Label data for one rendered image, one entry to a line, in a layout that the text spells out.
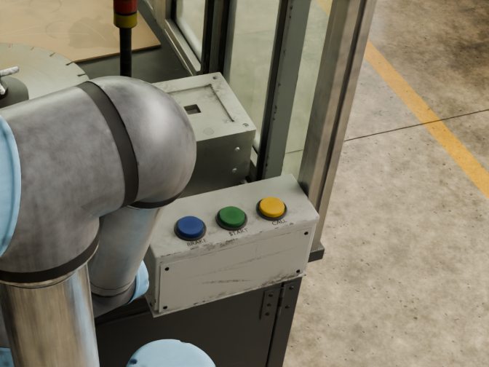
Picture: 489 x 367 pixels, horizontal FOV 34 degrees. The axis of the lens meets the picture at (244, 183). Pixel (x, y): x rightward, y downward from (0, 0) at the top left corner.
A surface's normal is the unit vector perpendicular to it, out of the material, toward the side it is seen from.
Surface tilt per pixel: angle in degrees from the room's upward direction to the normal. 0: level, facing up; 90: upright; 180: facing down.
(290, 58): 90
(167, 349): 8
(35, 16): 0
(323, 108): 90
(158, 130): 54
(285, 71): 90
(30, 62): 0
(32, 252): 85
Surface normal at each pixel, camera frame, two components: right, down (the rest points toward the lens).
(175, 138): 0.88, 0.00
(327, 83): -0.92, 0.21
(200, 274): 0.39, 0.66
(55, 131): 0.30, -0.44
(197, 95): 0.10, -0.72
